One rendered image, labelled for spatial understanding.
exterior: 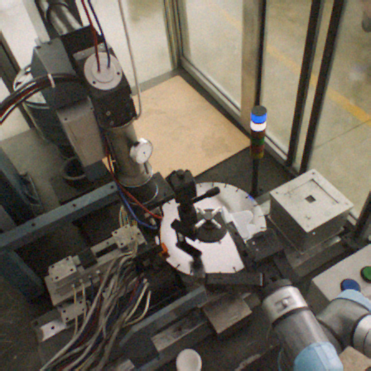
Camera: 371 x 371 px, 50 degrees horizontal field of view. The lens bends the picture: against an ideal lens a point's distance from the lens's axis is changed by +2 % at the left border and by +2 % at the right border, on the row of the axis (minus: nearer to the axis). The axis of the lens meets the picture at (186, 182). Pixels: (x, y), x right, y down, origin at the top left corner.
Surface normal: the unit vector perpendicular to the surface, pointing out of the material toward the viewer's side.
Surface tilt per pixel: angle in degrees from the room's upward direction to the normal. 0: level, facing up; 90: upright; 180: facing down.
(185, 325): 0
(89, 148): 90
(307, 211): 0
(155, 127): 0
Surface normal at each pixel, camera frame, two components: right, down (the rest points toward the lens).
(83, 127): 0.49, 0.65
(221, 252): -0.10, -0.62
